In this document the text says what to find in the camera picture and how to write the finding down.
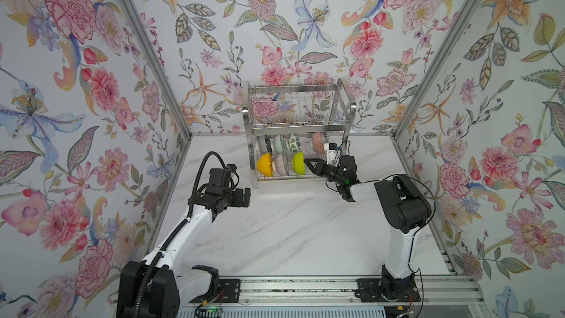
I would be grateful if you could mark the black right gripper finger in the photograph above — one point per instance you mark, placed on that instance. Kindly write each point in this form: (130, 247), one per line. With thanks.
(314, 162)
(320, 170)

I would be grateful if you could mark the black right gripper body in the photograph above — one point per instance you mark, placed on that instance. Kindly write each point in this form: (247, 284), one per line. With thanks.
(339, 182)

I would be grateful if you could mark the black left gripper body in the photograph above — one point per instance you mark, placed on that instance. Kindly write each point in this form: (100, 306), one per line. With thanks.
(235, 198)

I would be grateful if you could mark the lime green bowl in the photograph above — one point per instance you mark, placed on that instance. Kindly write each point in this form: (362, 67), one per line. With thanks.
(298, 164)

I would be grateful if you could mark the black white floral bowl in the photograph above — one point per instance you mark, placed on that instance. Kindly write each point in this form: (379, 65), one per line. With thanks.
(317, 143)

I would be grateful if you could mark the green leaf pattern bowl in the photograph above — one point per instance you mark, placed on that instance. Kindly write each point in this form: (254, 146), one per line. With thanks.
(293, 144)

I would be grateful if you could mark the pale green bowl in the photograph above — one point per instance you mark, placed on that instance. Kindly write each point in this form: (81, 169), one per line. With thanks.
(279, 144)

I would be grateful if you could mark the yellow bowl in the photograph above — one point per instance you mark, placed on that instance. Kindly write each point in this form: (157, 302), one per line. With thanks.
(264, 165)

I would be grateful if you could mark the dark patterned bowl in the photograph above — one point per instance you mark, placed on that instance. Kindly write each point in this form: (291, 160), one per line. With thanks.
(264, 144)

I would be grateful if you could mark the pink striped bowl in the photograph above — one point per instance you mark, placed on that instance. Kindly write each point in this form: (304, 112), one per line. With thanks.
(279, 164)

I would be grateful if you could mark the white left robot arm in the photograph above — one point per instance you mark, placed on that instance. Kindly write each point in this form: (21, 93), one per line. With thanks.
(161, 283)

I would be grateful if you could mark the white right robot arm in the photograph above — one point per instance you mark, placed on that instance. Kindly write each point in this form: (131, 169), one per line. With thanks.
(405, 208)

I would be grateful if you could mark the stainless steel dish rack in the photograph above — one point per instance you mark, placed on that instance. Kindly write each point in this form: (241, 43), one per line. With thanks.
(302, 109)

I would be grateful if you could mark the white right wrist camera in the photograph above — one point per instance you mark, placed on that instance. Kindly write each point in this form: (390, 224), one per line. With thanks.
(331, 153)

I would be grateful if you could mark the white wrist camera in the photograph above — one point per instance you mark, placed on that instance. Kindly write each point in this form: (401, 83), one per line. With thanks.
(331, 153)
(232, 167)

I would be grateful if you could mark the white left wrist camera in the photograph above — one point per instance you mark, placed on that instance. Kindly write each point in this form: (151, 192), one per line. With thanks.
(232, 167)

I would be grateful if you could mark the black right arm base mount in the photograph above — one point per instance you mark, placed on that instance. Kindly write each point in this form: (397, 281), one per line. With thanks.
(388, 289)

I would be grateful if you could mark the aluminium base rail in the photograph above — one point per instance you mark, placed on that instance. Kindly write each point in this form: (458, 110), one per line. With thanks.
(342, 290)

